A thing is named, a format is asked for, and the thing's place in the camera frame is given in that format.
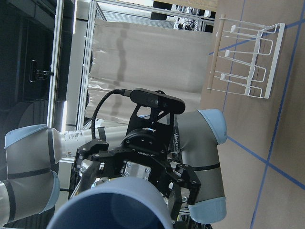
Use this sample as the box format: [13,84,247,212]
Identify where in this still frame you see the white wire cup holder rack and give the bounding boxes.
[206,14,285,99]

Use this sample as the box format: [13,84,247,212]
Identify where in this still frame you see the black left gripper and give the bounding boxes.
[73,129,201,221]

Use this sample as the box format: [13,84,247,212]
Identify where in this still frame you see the light blue plastic cup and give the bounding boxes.
[47,177,173,229]

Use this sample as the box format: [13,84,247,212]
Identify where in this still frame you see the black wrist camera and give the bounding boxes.
[130,88,185,115]

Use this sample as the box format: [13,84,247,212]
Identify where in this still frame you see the black braided camera cable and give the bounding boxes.
[91,88,132,140]

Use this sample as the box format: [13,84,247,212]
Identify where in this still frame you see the black webcam on frame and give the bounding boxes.
[29,60,54,83]

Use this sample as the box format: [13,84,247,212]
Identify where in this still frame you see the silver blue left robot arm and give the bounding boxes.
[0,109,227,229]

